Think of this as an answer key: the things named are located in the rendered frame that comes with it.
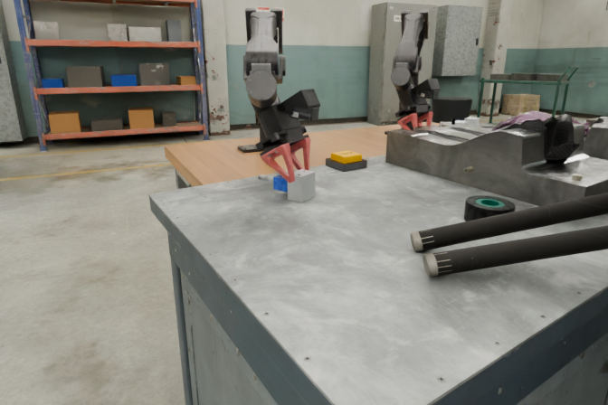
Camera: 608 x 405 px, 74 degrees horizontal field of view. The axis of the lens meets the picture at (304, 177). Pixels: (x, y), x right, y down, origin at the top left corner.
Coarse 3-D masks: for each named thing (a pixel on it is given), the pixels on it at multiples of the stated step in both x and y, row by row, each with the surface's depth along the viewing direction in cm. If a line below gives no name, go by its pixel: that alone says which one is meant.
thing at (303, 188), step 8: (264, 176) 88; (272, 176) 88; (280, 176) 85; (296, 176) 81; (304, 176) 81; (312, 176) 83; (280, 184) 84; (288, 184) 82; (296, 184) 81; (304, 184) 81; (312, 184) 84; (288, 192) 83; (296, 192) 82; (304, 192) 82; (312, 192) 84; (296, 200) 82; (304, 200) 82
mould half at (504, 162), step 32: (448, 128) 114; (512, 128) 87; (576, 128) 92; (416, 160) 104; (448, 160) 96; (480, 160) 89; (512, 160) 83; (544, 160) 86; (576, 160) 90; (512, 192) 84; (544, 192) 78; (576, 192) 73
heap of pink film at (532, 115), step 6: (528, 114) 118; (534, 114) 118; (540, 114) 125; (546, 114) 125; (510, 120) 121; (516, 120) 120; (522, 120) 119; (576, 120) 120; (504, 126) 123; (588, 126) 115; (588, 132) 114
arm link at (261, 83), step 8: (280, 56) 83; (256, 64) 74; (264, 64) 75; (280, 64) 83; (256, 72) 74; (264, 72) 74; (272, 72) 79; (280, 72) 83; (248, 80) 74; (256, 80) 74; (264, 80) 74; (272, 80) 74; (280, 80) 84; (248, 88) 74; (256, 88) 74; (264, 88) 74; (272, 88) 74; (256, 96) 74; (264, 96) 74; (272, 96) 75; (256, 104) 78; (264, 104) 77
